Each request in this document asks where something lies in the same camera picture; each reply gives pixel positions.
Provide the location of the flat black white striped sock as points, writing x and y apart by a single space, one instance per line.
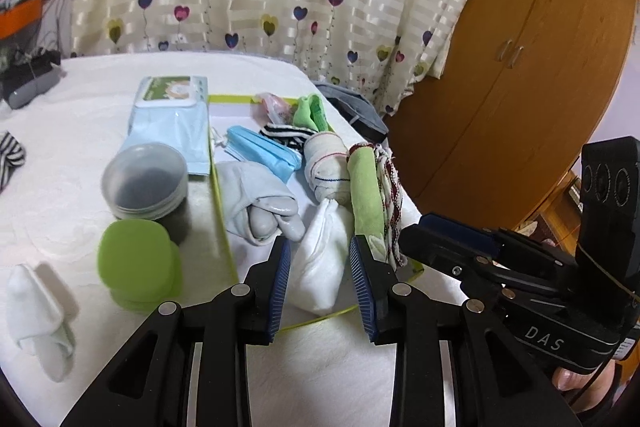
10 162

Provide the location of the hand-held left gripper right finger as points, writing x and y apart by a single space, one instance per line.
361 294

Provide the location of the wet wipes pack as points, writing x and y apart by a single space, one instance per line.
170 127

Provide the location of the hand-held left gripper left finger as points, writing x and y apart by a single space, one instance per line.
280 292

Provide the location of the white sock roll thin stripes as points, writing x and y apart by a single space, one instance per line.
327 167

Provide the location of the green towel roll crochet trim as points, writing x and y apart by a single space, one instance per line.
367 192

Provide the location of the blue face mask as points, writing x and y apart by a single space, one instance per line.
265 152

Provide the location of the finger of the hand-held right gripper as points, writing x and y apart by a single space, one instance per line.
440 257
450 227

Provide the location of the wooden wardrobe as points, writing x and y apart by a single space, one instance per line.
525 57

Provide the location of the clear plastic packet red contents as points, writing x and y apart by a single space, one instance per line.
272 107

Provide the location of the orange box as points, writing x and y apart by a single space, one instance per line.
20 19

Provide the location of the person's right hand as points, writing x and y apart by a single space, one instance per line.
575 384

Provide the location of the green lid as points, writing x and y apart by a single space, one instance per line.
137 262

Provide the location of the white fleece blanket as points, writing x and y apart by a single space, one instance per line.
75 117

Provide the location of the clear plastic jar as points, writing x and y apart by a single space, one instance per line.
145 182

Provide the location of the white mint sock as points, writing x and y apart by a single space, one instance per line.
37 322

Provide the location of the dark grey garment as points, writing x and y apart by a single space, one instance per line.
355 107

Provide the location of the grey black headset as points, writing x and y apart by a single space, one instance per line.
27 79

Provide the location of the white cloth pouch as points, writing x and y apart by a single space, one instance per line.
320 267

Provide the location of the white grey work glove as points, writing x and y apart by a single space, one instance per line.
260 202

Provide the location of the black white striped sock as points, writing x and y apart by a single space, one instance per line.
285 137
10 162

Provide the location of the green sock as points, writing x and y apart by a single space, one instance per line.
312 114

